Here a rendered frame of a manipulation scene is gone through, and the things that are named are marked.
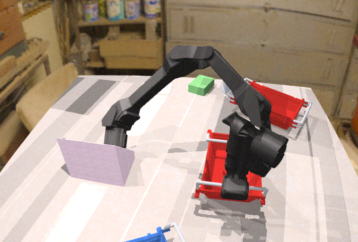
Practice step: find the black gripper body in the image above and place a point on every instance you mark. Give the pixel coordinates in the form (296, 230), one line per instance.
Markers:
(235, 187)

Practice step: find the blue plastic tray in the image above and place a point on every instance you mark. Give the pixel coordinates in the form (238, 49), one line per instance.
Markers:
(159, 236)

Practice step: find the green rectangular block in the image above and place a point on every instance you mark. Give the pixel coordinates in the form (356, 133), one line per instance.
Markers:
(201, 85)

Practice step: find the light grey cylinder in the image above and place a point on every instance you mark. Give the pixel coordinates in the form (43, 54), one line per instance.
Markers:
(225, 88)

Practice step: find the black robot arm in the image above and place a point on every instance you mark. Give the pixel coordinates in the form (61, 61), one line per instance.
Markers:
(267, 147)

